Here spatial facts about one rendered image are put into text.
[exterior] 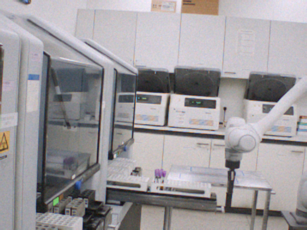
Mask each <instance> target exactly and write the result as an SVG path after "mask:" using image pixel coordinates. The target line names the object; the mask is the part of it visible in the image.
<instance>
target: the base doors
mask: <svg viewBox="0 0 307 230"><path fill-rule="evenodd" d="M134 139H135V141H138V142H143V144H142V143H133V153H132V159H135V160H137V165H136V166H137V167H141V168H142V175H144V177H149V186H151V182H152V180H153V178H155V170H156V169H159V170H160V169H163V171H167V174H166V177H165V179H167V177H168V175H169V172H170V168H171V166H172V164H175V165H184V166H196V167H206V168H208V167H209V168H222V169H227V170H229V168H226V167H225V146H215V145H214V144H221V145H225V142H224V140H213V139H205V138H190V137H179V136H173V135H155V134H144V133H138V132H134ZM211 140H212V141H211ZM197 143H203V144H207V143H208V144H209V145H202V144H197ZM183 146H184V147H193V149H183ZM207 149H208V150H207ZM210 149H211V153H210ZM213 149H214V151H213ZM292 150H293V151H302V152H303V153H301V152H292ZM257 153H258V154H257ZM276 154H280V155H288V156H276ZM162 157H163V160H162ZM209 161H210V165H209ZM256 164H257V165H256ZM255 169H256V170H255ZM236 170H242V171H257V172H261V173H262V175H263V177H264V178H265V179H266V180H267V181H268V182H269V184H270V185H271V187H272V188H273V190H274V191H275V192H276V195H271V196H270V206H269V210H278V211H296V205H297V190H298V186H299V181H300V178H301V176H302V175H303V173H304V172H305V171H306V170H307V147H300V146H285V145H279V144H263V143H259V144H258V145H257V147H256V148H255V149H254V150H253V151H252V152H249V153H243V156H242V160H241V161H240V168H238V169H236ZM211 192H215V194H216V198H217V205H219V206H222V205H223V206H225V197H226V192H227V188H226V187H213V186H211ZM253 198H254V191H253V190H247V189H233V195H232V201H231V207H237V208H241V207H243V208H252V206H251V205H252V203H253ZM265 199H266V191H261V190H259V191H258V197H257V206H256V209H261V210H264V204H265Z"/></svg>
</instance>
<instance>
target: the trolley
mask: <svg viewBox="0 0 307 230"><path fill-rule="evenodd" d="M228 171H229V170H227V169H222V168H206V167H196V166H184V165H175V164H172V166H171V168H170V172H169V175H168V177H167V179H169V180H179V181H193V182H199V183H210V184H211V186H213V187H227V173H228ZM234 171H235V172H236V176H235V181H234V187H233V189H247V190H254V198H253V203H252V214H251V224H250V229H249V230H254V222H255V212H256V206H257V197H258V191H259V190H261V191H266V199H265V204H264V213H263V223H262V229H261V230H267V221H268V215H269V206H270V196H271V195H276V192H275V191H274V190H273V188H272V187H271V185H270V184H269V182H268V181H267V180H266V179H265V178H264V177H263V175H262V173H261V172H257V171H242V170H234ZM171 217H172V207H169V206H165V212H164V224H163V230H171Z"/></svg>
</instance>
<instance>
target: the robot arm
mask: <svg viewBox="0 0 307 230"><path fill-rule="evenodd" d="M305 96H307V74H305V76H303V78H302V79H301V80H300V81H299V82H297V84H295V86H294V87H293V88H291V90H289V92H287V93H286V94H285V95H284V96H283V97H282V98H281V99H280V100H279V102H278V103H277V104H276V105H275V106H274V107H273V108H272V109H271V111H270V112H269V113H268V114H267V115H266V116H265V117H264V118H263V119H262V120H260V121H258V122H257V123H247V124H246V123H245V119H243V118H240V117H231V118H229V120H228V121H227V126H226V128H225V135H224V142H225V167H226V168H229V171H228V173H227V192H226V197H225V207H231V201H232V195H233V187H234V181H235V176H236V172H235V171H234V170H235V169H238V168H240V161H241V160H242V156H243V153H249V152H252V151H253V150H254V149H255V148H256V147H257V145H258V144H259V143H260V142H261V141H262V136H263V134H264V133H265V132H266V131H268V129H270V128H271V127H272V126H273V125H274V124H275V123H276V122H277V121H278V120H279V119H280V117H282V115H283V114H284V113H285V112H286V111H287V110H288V109H289V108H290V107H291V105H293V104H294V103H295V102H297V101H298V100H300V99H302V98H303V97H305ZM290 215H292V216H293V218H294V219H295V221H296V223H297V224H300V225H304V224H307V170H306V171H305V172H304V173H303V175H302V176H301V178H300V181H299V186H298V190H297V205H296V211H290Z"/></svg>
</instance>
